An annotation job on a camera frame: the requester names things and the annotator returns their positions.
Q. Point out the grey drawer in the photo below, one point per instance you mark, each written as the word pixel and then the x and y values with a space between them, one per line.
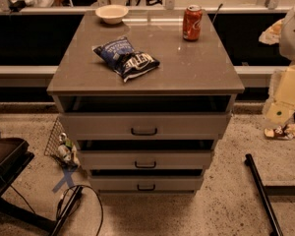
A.
pixel 145 159
pixel 146 184
pixel 144 126

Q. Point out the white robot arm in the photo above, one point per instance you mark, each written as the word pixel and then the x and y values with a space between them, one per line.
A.
pixel 287 38

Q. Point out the grey drawer cabinet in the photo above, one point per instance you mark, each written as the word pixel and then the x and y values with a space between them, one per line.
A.
pixel 193 77

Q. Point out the blue kettle chips bag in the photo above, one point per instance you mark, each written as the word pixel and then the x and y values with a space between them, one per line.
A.
pixel 123 59

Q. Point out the small bottles in basket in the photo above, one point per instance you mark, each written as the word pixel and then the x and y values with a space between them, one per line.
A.
pixel 67 151

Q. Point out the orange soda can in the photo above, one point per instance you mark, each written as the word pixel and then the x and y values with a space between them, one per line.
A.
pixel 192 22

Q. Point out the white bowl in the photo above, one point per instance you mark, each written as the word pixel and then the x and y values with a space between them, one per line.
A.
pixel 112 14

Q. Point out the black floor bar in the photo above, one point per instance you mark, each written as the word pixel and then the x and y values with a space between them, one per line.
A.
pixel 275 227

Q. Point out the brown snack wrapper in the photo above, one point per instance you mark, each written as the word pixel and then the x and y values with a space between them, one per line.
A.
pixel 281 133

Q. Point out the wire mesh basket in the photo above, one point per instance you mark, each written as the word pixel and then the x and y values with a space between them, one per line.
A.
pixel 53 143

